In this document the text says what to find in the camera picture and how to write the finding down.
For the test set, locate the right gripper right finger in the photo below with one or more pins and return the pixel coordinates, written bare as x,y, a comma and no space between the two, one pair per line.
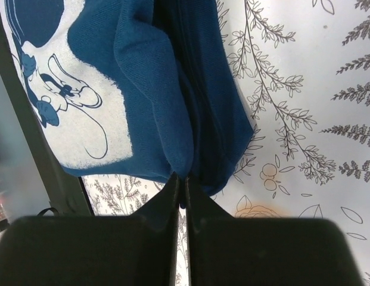
224,250

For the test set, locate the navy blue t shirt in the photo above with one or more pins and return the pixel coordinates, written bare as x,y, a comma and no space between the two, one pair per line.
140,88

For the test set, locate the floral patterned table mat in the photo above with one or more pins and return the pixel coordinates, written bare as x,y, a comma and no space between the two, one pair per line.
304,70

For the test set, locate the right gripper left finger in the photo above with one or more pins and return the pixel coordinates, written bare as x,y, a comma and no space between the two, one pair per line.
138,249

